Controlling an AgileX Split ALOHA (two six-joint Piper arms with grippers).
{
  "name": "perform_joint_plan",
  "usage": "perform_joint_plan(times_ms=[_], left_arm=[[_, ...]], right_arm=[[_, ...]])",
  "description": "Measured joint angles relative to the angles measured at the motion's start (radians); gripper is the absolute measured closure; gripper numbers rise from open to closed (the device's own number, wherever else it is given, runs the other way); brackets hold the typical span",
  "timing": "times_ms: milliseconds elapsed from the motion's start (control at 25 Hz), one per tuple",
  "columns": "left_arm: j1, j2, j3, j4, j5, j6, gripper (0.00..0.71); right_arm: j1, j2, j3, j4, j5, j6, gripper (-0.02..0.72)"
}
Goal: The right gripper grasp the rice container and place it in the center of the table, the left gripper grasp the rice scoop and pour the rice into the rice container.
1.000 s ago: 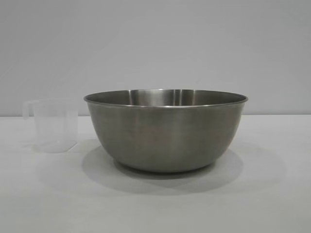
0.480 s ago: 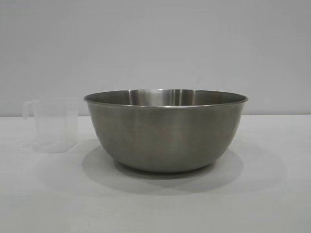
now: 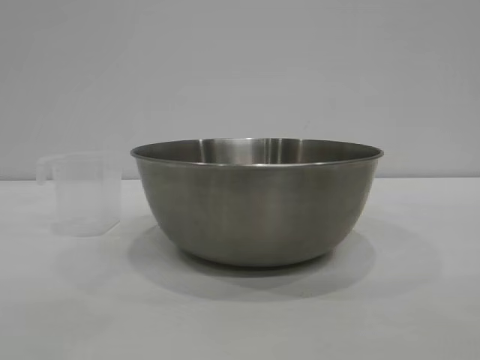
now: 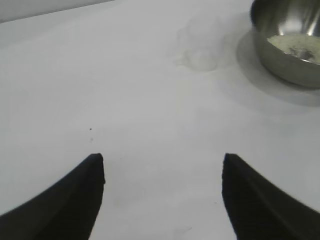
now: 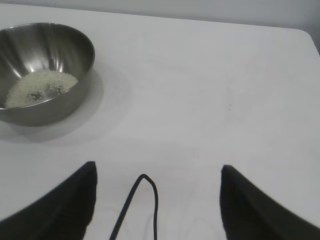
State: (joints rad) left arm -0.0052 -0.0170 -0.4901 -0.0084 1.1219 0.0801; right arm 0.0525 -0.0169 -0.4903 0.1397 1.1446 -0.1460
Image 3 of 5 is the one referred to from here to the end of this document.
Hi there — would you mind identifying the stainless steel mixing bowl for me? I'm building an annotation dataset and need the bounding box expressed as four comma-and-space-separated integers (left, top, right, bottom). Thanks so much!
130, 136, 386, 268

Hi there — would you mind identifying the clear plastic measuring cup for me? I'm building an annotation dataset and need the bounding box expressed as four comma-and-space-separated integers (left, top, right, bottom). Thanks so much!
35, 151, 123, 238

